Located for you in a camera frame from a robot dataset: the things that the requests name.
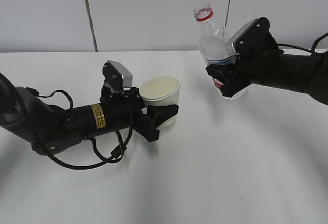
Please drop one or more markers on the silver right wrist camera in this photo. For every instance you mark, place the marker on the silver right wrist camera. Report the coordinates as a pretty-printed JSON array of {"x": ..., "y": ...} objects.
[{"x": 247, "y": 36}]

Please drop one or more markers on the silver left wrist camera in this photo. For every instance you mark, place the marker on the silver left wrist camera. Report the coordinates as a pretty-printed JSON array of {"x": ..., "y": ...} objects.
[{"x": 117, "y": 76}]

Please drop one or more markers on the white paper cup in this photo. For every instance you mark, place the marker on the white paper cup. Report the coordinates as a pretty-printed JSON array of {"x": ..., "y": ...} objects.
[{"x": 160, "y": 91}]

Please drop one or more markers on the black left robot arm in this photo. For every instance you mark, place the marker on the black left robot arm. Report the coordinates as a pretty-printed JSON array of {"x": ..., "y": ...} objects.
[{"x": 60, "y": 129}]

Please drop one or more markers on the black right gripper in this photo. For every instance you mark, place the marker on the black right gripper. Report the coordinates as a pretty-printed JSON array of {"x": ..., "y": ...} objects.
[{"x": 248, "y": 69}]

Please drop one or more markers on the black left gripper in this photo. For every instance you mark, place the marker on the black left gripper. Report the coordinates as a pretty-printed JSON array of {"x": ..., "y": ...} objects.
[{"x": 123, "y": 109}]

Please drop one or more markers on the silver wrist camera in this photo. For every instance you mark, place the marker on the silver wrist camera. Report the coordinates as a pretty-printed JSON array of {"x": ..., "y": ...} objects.
[
  {"x": 117, "y": 76},
  {"x": 247, "y": 36}
]

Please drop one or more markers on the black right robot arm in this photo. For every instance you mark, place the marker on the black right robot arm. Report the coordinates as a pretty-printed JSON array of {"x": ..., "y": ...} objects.
[{"x": 269, "y": 66}]

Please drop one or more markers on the clear plastic water bottle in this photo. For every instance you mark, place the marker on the clear plastic water bottle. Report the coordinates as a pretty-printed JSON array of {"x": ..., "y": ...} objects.
[{"x": 212, "y": 39}]

